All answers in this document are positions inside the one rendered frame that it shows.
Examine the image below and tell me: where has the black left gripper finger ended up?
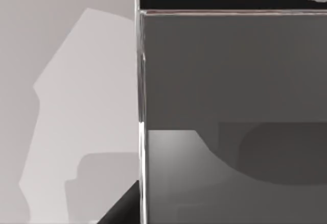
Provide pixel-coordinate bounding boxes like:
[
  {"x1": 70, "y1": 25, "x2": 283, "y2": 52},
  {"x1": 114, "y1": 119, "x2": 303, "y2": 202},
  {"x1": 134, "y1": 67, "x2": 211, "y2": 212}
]
[{"x1": 97, "y1": 180, "x2": 142, "y2": 224}]

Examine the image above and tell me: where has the grey cabinet with dark inside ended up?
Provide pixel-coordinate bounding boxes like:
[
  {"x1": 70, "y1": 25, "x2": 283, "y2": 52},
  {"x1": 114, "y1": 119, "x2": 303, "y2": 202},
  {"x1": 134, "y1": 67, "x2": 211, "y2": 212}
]
[{"x1": 132, "y1": 0, "x2": 327, "y2": 224}]

